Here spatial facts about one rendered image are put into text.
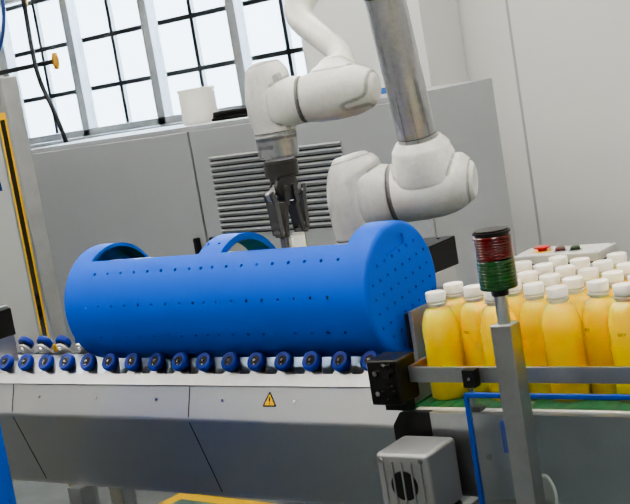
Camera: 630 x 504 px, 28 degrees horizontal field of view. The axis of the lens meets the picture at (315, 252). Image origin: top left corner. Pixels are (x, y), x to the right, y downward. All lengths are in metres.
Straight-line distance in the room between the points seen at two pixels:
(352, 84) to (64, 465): 1.30
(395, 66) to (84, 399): 1.11
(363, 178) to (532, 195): 2.38
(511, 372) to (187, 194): 3.02
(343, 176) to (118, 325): 0.71
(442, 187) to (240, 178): 1.72
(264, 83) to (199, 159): 2.25
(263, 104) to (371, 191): 0.62
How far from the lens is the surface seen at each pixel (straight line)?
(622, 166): 5.31
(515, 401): 2.13
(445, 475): 2.33
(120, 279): 2.95
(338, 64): 2.66
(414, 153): 3.15
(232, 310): 2.72
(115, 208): 5.30
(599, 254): 2.68
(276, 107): 2.66
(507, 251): 2.07
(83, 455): 3.24
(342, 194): 3.23
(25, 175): 3.77
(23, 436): 3.35
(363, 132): 4.37
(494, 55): 5.53
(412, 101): 3.14
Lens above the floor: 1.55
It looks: 8 degrees down
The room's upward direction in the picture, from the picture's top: 9 degrees counter-clockwise
